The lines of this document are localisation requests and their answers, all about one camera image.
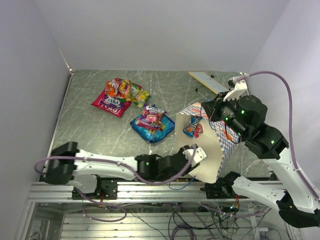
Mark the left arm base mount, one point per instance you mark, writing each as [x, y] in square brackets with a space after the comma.
[105, 189]

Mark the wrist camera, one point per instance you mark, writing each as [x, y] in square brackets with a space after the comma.
[239, 88]
[197, 155]

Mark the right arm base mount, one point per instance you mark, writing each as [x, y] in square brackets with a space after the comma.
[218, 190]

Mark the red snack bag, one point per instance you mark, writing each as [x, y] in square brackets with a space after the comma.
[117, 112]

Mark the blue snack bag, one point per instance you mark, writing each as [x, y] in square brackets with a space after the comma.
[153, 135]

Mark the blue checkered paper bag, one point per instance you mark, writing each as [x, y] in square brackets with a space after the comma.
[217, 140]

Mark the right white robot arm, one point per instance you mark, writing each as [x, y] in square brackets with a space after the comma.
[298, 204]

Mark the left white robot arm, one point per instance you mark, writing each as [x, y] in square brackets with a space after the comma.
[69, 165]

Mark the aluminium frame rail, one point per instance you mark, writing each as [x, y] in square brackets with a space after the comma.
[125, 192]

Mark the small whiteboard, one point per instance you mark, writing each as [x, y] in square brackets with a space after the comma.
[208, 82]

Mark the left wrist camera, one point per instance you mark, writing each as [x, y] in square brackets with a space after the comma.
[197, 155]

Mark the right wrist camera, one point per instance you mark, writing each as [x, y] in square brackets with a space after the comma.
[239, 88]

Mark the purple Fox's berries candy bag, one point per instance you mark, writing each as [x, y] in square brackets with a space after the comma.
[151, 117]

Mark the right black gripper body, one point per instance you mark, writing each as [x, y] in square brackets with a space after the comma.
[226, 110]

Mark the orange Fox's candy bag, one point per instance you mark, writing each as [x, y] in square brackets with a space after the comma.
[119, 88]

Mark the yellow green candy wrapper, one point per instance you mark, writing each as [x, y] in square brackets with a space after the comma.
[138, 95]

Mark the M&M's candy bag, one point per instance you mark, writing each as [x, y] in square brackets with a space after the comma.
[194, 128]

